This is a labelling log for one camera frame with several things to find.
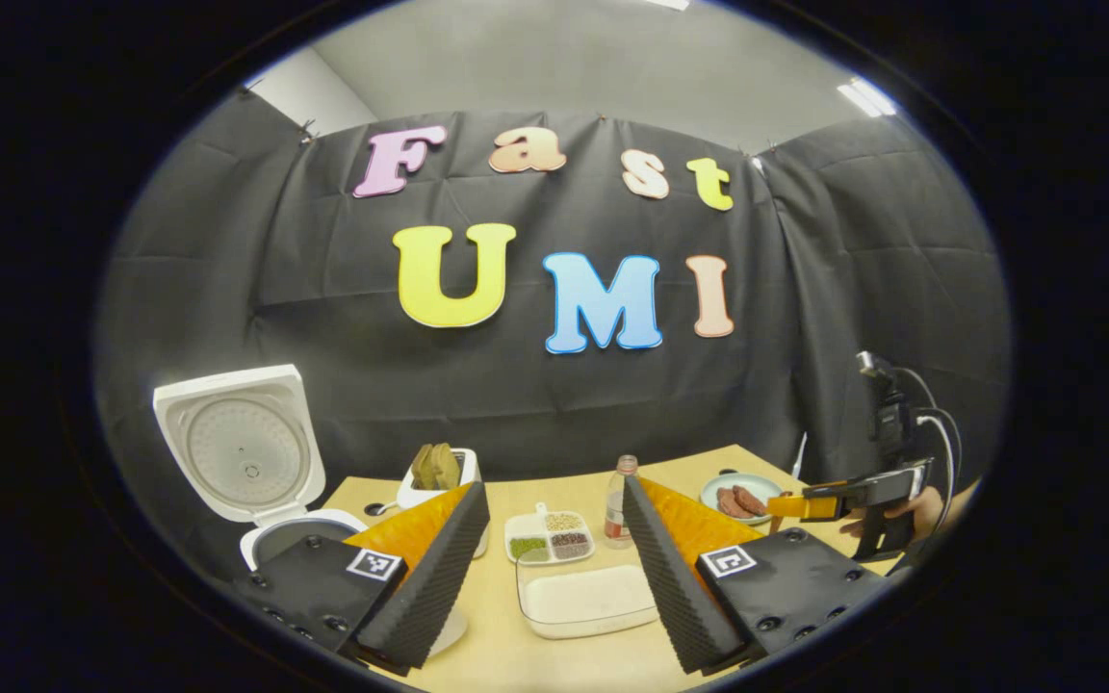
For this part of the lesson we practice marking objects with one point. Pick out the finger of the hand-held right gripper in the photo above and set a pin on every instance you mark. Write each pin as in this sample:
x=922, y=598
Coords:
x=805, y=506

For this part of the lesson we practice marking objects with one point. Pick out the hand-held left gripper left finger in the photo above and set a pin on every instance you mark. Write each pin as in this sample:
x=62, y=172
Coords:
x=434, y=577

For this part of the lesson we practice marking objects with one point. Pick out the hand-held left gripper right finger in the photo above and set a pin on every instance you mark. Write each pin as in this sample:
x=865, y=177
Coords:
x=670, y=577

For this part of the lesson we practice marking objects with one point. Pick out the brown wooden spoon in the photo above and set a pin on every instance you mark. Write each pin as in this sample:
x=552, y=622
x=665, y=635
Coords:
x=776, y=526

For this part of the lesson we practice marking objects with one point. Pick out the white rice cooker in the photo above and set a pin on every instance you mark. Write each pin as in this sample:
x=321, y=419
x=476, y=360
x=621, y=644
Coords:
x=242, y=452

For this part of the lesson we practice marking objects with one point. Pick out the red meat slice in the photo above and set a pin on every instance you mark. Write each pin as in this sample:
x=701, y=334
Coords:
x=730, y=503
x=752, y=499

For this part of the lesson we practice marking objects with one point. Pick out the white toaster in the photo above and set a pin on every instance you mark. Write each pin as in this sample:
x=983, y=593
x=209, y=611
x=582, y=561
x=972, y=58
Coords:
x=410, y=496

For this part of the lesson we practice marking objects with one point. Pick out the clear plastic bottle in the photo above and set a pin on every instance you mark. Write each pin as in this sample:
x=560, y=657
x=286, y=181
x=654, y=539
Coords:
x=620, y=500

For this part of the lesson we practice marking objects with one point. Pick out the pale green plate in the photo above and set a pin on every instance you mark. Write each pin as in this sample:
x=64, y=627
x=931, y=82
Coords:
x=713, y=486

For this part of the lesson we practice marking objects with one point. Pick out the brown bread slice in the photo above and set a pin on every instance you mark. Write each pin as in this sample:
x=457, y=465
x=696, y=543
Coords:
x=420, y=467
x=447, y=467

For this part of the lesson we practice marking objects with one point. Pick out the white divided grain dish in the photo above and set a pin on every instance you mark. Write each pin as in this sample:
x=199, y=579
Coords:
x=547, y=527

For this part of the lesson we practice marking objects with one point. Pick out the black backdrop cloth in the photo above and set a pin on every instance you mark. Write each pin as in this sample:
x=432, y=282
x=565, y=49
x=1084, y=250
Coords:
x=535, y=404

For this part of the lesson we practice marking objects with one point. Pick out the ceiling light panel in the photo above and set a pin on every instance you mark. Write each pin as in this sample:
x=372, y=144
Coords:
x=668, y=4
x=867, y=96

